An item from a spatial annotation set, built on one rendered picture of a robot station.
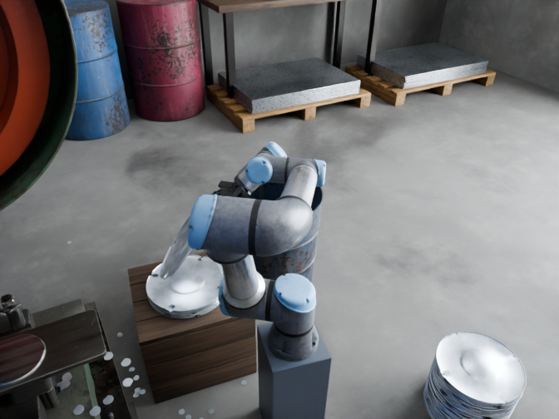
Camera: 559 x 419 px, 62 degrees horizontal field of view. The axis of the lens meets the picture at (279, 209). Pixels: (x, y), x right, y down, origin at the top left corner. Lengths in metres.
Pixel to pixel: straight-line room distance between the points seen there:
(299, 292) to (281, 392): 0.35
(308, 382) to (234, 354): 0.41
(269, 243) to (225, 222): 0.09
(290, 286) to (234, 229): 0.42
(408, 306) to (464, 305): 0.26
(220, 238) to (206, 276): 0.84
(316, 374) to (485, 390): 0.58
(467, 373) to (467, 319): 0.55
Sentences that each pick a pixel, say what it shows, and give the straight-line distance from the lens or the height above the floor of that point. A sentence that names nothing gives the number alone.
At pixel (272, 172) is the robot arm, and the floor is 0.93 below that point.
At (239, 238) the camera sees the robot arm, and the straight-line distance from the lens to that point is 0.91.
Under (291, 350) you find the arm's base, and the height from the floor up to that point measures 0.49.
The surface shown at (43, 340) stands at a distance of 1.14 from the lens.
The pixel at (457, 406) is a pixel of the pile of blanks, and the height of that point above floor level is 0.17.
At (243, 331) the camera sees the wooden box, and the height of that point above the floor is 0.27.
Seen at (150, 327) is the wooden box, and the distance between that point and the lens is 1.67.
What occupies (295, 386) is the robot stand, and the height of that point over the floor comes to 0.35.
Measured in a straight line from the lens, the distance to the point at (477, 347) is 1.86.
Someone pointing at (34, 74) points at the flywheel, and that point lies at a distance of 1.16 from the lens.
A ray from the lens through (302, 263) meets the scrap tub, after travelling 2.06.
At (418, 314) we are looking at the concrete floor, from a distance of 2.22.
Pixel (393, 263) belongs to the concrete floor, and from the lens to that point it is 2.44.
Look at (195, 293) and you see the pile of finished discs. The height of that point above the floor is 0.39.
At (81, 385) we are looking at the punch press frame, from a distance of 1.21.
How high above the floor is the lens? 1.58
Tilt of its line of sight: 35 degrees down
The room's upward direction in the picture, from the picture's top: 1 degrees clockwise
